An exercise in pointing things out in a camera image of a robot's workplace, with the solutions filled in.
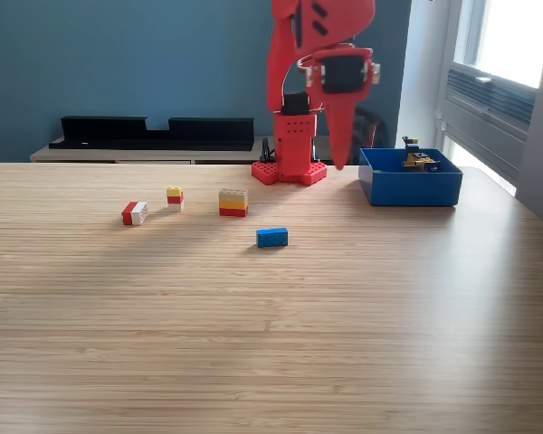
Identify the yellow toy digger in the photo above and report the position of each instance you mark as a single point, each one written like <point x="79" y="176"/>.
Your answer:
<point x="416" y="160"/>

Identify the small yellow red white stack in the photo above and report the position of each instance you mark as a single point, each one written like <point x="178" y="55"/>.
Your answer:
<point x="175" y="196"/>

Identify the blue plastic bin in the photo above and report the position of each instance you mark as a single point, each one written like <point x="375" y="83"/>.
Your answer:
<point x="412" y="190"/>

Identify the tan orange red lego stack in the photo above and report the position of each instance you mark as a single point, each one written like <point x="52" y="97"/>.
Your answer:
<point x="233" y="203"/>

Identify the light blue lego brick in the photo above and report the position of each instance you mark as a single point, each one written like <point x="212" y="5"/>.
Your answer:
<point x="271" y="238"/>

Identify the red white lego brick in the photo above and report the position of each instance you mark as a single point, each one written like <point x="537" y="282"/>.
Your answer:
<point x="133" y="212"/>

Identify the dark wooden chair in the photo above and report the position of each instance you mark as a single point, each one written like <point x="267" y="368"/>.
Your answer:
<point x="371" y="131"/>

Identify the grey ventilation unit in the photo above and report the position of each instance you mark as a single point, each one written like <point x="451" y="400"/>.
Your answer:
<point x="488" y="117"/>

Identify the white framed window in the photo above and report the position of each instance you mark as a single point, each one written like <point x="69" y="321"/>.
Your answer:
<point x="516" y="36"/>

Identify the black shelf unit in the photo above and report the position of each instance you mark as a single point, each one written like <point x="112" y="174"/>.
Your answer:
<point x="117" y="131"/>

